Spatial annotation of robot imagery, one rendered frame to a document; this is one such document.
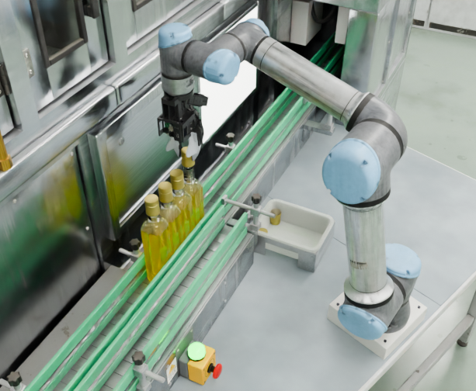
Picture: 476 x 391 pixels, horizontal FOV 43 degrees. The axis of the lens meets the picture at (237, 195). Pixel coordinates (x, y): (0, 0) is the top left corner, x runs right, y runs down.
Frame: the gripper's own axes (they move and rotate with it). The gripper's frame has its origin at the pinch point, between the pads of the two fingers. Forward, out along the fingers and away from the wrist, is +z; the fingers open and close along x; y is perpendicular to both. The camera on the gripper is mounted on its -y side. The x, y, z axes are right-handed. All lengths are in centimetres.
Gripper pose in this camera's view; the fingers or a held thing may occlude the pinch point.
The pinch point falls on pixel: (187, 152)
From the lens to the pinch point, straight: 158.3
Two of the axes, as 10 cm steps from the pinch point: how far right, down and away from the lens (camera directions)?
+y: -4.3, 5.8, -6.9
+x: 9.0, 2.7, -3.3
